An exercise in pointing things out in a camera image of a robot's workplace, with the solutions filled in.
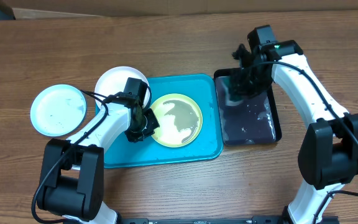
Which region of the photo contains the teal plastic tray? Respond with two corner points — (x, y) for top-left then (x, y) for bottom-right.
(104, 74), (223, 169)

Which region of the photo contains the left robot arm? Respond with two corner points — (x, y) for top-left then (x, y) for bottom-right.
(31, 90), (158, 223)

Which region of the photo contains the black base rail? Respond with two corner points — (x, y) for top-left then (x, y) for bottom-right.
(116, 215), (290, 224)

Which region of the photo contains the cardboard backdrop panel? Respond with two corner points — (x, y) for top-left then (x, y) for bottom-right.
(5, 0), (358, 16)

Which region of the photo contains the light blue round plate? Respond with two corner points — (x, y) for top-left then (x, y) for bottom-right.
(30, 84), (86, 137)

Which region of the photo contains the white round plate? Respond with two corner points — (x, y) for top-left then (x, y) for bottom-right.
(94, 66), (151, 110)

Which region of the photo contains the green sponge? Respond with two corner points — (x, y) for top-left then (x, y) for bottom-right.
(223, 77), (244, 106)

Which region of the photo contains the black water tray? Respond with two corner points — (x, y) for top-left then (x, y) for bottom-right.
(214, 68), (282, 146)

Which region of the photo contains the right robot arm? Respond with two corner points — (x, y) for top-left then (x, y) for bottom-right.
(225, 40), (358, 223)

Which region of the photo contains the yellow round plate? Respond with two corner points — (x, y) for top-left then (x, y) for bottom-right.
(151, 93), (203, 148)

